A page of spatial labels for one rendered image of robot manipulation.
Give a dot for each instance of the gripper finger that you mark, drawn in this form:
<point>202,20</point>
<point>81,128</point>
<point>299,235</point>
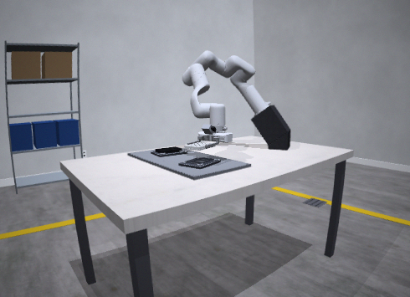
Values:
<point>214,138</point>
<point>199,138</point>

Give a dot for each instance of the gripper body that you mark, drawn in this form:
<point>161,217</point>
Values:
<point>223,136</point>

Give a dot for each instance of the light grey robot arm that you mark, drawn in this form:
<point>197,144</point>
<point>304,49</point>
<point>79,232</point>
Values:
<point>240,72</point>

